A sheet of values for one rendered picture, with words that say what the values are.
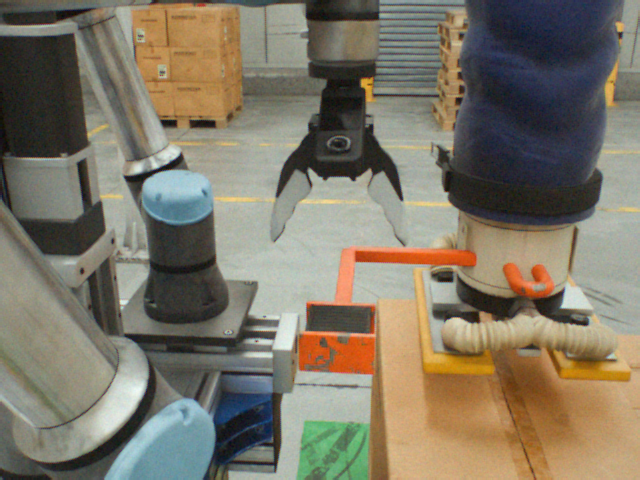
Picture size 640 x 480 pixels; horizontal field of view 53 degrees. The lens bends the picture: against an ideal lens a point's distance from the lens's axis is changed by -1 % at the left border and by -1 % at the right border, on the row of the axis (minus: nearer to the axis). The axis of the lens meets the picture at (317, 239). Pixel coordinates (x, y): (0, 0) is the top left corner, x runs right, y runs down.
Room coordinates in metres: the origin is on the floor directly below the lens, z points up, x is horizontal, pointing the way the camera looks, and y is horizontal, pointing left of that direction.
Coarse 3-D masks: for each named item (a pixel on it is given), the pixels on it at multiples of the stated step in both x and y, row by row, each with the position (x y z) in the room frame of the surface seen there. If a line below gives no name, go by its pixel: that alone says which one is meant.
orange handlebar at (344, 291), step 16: (352, 256) 0.89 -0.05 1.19; (368, 256) 0.91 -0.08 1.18; (384, 256) 0.91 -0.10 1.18; (400, 256) 0.91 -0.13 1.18; (416, 256) 0.91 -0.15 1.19; (432, 256) 0.91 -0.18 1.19; (448, 256) 0.90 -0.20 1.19; (464, 256) 0.90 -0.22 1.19; (352, 272) 0.84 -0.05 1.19; (512, 272) 0.83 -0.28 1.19; (544, 272) 0.83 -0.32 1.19; (336, 288) 0.79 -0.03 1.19; (352, 288) 0.79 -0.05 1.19; (512, 288) 0.81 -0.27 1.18; (528, 288) 0.79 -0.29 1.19; (544, 288) 0.79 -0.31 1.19
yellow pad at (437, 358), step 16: (416, 272) 1.10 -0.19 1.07; (448, 272) 1.03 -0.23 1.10; (416, 288) 1.04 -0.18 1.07; (432, 320) 0.90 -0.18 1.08; (464, 320) 0.91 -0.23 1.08; (480, 320) 0.92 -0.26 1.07; (432, 336) 0.85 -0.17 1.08; (432, 352) 0.82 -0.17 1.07; (448, 352) 0.81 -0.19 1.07; (464, 352) 0.81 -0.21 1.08; (480, 352) 0.81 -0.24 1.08; (432, 368) 0.79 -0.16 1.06; (448, 368) 0.79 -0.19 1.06; (464, 368) 0.78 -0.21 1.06; (480, 368) 0.78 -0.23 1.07
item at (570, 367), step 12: (564, 324) 0.89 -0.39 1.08; (576, 324) 0.86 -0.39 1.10; (588, 324) 0.89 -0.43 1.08; (552, 360) 0.81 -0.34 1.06; (564, 360) 0.79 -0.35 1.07; (576, 360) 0.79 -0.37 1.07; (588, 360) 0.79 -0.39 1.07; (600, 360) 0.79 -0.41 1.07; (612, 360) 0.79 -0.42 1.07; (624, 360) 0.79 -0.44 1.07; (564, 372) 0.77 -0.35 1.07; (576, 372) 0.77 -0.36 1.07; (588, 372) 0.77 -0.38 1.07; (600, 372) 0.77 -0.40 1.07; (612, 372) 0.77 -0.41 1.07; (624, 372) 0.77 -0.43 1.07
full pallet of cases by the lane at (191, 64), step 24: (144, 24) 7.69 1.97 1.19; (168, 24) 7.66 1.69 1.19; (192, 24) 7.64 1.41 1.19; (216, 24) 7.62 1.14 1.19; (144, 48) 7.70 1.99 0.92; (168, 48) 7.67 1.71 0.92; (192, 48) 7.65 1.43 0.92; (216, 48) 7.62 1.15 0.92; (240, 48) 8.74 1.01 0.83; (144, 72) 7.70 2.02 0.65; (168, 72) 7.67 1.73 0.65; (192, 72) 7.65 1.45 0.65; (216, 72) 7.62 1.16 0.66; (240, 72) 8.72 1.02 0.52; (168, 96) 7.67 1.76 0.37; (192, 96) 7.65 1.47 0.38; (216, 96) 7.63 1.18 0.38; (240, 96) 8.63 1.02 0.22; (192, 120) 8.03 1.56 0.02; (216, 120) 7.63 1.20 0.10
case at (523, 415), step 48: (384, 336) 1.08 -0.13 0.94; (384, 384) 0.92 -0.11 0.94; (432, 384) 0.92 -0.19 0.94; (480, 384) 0.92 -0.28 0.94; (528, 384) 0.92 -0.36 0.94; (576, 384) 0.92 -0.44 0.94; (384, 432) 0.82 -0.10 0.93; (432, 432) 0.80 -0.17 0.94; (480, 432) 0.80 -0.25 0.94; (528, 432) 0.80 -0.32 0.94; (576, 432) 0.80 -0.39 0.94; (624, 432) 0.79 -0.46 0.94
